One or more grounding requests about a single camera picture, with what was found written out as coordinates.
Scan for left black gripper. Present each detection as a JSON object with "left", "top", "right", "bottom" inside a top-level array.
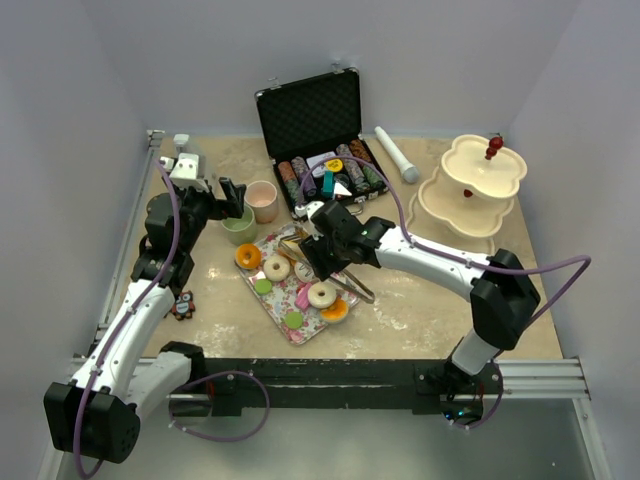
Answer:
[{"left": 163, "top": 172, "right": 245, "bottom": 253}]

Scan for orange yellow small donut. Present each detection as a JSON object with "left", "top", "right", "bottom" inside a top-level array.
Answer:
[{"left": 277, "top": 241, "right": 304, "bottom": 262}]

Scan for metal tongs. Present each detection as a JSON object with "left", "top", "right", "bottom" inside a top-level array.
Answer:
[{"left": 278, "top": 229, "right": 376, "bottom": 304}]

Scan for green ceramic cup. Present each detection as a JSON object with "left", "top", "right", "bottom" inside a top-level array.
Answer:
[{"left": 221, "top": 204, "right": 257, "bottom": 246}]

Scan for orange glazed donut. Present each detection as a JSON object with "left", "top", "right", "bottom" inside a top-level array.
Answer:
[{"left": 235, "top": 243, "right": 262, "bottom": 270}]

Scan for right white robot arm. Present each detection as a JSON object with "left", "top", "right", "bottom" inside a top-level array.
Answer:
[{"left": 301, "top": 200, "right": 540, "bottom": 393}]

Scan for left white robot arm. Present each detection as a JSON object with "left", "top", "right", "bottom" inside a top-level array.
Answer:
[{"left": 43, "top": 177, "right": 246, "bottom": 464}]

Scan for pink ceramic cup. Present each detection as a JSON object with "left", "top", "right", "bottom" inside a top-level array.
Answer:
[{"left": 245, "top": 180, "right": 278, "bottom": 224}]

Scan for chocolate drizzled white donut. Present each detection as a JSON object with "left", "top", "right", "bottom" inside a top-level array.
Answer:
[{"left": 294, "top": 261, "right": 316, "bottom": 284}]

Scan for white glazed donut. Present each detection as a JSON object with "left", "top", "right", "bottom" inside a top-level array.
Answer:
[
  {"left": 307, "top": 282, "right": 337, "bottom": 310},
  {"left": 263, "top": 254, "right": 291, "bottom": 282}
]

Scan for floral serving tray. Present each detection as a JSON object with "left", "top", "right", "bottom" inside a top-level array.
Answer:
[{"left": 234, "top": 222, "right": 359, "bottom": 345}]

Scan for pink wafer sweet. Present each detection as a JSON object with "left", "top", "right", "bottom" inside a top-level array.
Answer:
[{"left": 294, "top": 283, "right": 312, "bottom": 312}]

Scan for green macaron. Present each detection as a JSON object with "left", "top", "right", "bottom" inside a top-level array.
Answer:
[
  {"left": 254, "top": 278, "right": 273, "bottom": 295},
  {"left": 284, "top": 311, "right": 304, "bottom": 330}
]

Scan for white clamp device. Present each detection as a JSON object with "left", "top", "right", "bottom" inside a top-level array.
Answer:
[{"left": 173, "top": 134, "right": 190, "bottom": 155}]

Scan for black poker chip case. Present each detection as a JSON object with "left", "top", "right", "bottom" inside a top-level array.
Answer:
[{"left": 254, "top": 68, "right": 388, "bottom": 219}]

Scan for owl figurine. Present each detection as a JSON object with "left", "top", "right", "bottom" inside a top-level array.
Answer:
[{"left": 171, "top": 291, "right": 196, "bottom": 321}]

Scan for cream three-tier cake stand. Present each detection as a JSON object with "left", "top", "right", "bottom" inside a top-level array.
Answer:
[{"left": 405, "top": 134, "right": 528, "bottom": 254}]

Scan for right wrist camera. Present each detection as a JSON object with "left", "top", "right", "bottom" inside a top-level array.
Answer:
[{"left": 294, "top": 200, "right": 324, "bottom": 220}]

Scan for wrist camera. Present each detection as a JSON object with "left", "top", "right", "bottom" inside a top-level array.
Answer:
[
  {"left": 294, "top": 200, "right": 324, "bottom": 220},
  {"left": 159, "top": 153, "right": 208, "bottom": 192}
]

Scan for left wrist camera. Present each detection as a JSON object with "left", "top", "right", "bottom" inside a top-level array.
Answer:
[{"left": 159, "top": 153, "right": 208, "bottom": 192}]

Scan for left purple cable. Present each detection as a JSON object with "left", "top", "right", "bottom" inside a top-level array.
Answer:
[{"left": 73, "top": 158, "right": 182, "bottom": 480}]

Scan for purple cable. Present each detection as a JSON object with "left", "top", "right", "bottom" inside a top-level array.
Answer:
[
  {"left": 73, "top": 158, "right": 182, "bottom": 480},
  {"left": 297, "top": 157, "right": 593, "bottom": 431}
]

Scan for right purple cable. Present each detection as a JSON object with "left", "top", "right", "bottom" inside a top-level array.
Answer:
[{"left": 297, "top": 157, "right": 593, "bottom": 431}]

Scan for black base frame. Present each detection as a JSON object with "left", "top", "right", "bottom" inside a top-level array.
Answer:
[{"left": 177, "top": 358, "right": 503, "bottom": 416}]

